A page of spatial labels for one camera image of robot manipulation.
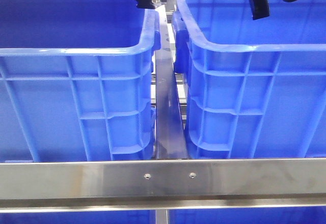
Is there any lower left blue crate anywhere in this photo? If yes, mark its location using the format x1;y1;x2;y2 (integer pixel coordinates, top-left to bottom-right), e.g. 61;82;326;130
1;210;155;223

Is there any steel divider bar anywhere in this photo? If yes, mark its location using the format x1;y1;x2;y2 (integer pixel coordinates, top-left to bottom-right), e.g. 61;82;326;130
155;6;188;159

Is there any lower right blue crate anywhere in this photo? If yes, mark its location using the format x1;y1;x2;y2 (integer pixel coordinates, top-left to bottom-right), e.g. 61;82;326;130
169;207;325;223

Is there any left blue plastic crate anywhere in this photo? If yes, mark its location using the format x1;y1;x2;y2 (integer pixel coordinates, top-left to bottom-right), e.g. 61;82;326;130
1;0;160;162

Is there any blue plastic crate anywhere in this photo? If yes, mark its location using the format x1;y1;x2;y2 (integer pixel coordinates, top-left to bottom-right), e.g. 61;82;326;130
172;0;325;159
1;0;160;162

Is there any right blue plastic crate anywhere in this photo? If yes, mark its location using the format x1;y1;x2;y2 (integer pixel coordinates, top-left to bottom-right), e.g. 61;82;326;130
172;0;325;159

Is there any stainless steel front rail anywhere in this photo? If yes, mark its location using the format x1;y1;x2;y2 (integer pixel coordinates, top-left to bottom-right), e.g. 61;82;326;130
1;158;325;213

